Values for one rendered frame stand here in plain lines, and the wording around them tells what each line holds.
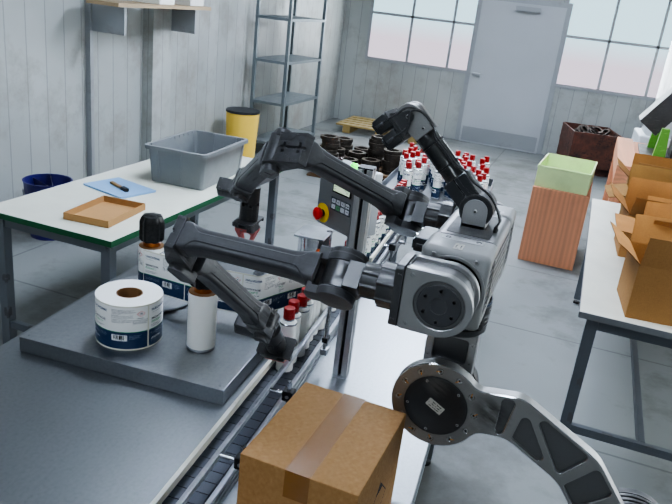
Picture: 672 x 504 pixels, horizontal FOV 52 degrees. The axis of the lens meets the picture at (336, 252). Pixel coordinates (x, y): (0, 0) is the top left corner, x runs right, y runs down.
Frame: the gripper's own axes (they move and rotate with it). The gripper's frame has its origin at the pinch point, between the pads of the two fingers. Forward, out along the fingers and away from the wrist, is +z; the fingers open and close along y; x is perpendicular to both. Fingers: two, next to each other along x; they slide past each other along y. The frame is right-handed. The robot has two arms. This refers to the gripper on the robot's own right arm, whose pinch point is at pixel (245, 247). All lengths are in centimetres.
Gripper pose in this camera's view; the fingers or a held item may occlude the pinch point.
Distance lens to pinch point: 213.3
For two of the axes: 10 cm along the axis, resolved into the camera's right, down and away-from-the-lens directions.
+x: 9.6, 2.1, -1.9
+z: -1.3, 9.2, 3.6
